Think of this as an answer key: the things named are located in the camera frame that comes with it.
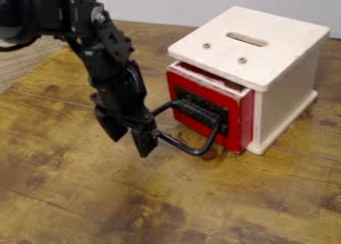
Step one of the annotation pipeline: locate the black metal drawer handle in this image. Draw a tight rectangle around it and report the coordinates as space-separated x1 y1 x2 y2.
151 86 231 157

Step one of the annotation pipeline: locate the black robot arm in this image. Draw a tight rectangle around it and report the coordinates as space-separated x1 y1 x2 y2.
0 0 158 157

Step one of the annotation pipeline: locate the red wooden drawer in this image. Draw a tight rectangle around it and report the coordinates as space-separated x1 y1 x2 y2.
167 62 254 153

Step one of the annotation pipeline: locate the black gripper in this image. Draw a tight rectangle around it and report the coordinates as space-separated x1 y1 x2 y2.
67 21 159 157

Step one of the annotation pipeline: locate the white wooden drawer cabinet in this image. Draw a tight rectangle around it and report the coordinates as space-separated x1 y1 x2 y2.
168 6 330 154

